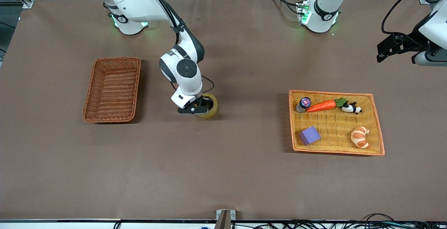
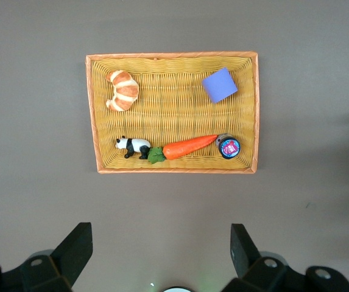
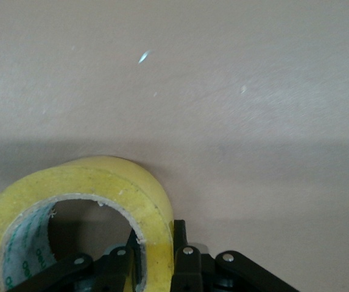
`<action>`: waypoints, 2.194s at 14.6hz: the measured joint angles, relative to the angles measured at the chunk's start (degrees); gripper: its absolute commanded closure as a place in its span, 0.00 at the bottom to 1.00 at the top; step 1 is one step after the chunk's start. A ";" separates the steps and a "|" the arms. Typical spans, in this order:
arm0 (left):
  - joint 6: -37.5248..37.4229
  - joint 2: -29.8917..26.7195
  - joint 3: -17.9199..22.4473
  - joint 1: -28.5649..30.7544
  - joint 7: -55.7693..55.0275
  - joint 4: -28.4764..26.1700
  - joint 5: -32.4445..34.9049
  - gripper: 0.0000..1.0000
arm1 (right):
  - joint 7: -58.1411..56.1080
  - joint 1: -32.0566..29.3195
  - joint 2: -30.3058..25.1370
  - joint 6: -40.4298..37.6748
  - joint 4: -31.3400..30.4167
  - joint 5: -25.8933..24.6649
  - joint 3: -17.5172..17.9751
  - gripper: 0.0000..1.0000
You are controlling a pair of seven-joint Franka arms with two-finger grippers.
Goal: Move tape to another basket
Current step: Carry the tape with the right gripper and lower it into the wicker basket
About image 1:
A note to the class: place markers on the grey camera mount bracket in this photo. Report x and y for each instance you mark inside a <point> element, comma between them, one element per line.
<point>225,218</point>

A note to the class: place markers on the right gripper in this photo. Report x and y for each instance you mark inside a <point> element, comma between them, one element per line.
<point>204,102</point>

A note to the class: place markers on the purple foam cube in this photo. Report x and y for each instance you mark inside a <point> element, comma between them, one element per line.
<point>309,135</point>

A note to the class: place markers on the brown table cover mat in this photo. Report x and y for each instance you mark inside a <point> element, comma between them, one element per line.
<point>216,162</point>

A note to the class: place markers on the metal table edge rail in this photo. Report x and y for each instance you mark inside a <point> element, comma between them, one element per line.
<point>70,221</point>

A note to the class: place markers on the brown deep wicker basket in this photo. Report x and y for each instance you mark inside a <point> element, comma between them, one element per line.
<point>111,93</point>

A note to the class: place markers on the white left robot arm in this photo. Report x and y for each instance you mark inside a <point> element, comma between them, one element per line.
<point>323,16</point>

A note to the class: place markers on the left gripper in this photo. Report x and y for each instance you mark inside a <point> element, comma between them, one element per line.
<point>410,40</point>

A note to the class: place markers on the clear yellowish tape roll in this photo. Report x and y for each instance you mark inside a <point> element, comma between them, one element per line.
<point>213,108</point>

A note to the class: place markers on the small jar purple lid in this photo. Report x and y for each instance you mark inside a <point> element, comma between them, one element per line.
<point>303,104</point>

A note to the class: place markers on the orange flat wicker basket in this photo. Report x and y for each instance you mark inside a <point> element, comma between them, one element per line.
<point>335,120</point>

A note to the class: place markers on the toy croissant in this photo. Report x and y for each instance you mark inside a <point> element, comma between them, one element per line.
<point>359,137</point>

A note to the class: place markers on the black white panda toy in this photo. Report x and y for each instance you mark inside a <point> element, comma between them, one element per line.
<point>350,108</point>

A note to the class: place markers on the orange toy carrot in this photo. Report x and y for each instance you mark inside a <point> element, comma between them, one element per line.
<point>323,106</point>

